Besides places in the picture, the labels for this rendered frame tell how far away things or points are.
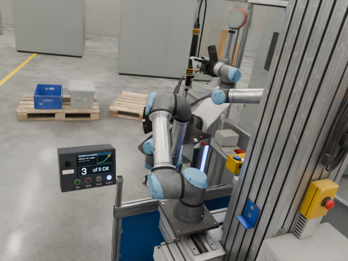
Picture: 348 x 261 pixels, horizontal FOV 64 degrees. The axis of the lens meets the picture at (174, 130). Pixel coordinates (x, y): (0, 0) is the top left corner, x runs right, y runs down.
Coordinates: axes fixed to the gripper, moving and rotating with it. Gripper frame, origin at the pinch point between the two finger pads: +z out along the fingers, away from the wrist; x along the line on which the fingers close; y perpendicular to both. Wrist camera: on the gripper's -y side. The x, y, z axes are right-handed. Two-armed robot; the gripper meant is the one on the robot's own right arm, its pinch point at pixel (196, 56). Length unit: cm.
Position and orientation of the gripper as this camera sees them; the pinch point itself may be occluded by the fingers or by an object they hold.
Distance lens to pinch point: 179.7
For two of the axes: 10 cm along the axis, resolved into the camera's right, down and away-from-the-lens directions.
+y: -1.3, 9.0, 4.2
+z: -5.7, -4.2, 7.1
